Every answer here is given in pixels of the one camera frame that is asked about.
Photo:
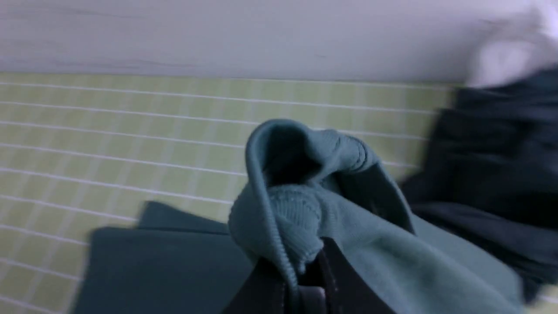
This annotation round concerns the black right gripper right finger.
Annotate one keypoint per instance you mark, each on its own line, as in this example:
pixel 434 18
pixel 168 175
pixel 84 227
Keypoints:
pixel 345 291

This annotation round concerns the green checkered tablecloth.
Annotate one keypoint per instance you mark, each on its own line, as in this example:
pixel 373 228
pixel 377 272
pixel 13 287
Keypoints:
pixel 84 151

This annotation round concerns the green long sleeve shirt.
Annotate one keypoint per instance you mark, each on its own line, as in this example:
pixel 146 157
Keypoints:
pixel 303 185

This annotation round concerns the dark grey crumpled garment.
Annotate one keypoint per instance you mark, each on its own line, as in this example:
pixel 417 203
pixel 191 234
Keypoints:
pixel 490 175

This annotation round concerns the white crumpled cloth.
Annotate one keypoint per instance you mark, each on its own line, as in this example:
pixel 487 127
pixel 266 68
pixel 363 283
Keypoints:
pixel 517 47

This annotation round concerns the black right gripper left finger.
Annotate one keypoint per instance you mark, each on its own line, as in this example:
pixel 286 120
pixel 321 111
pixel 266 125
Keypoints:
pixel 263 292

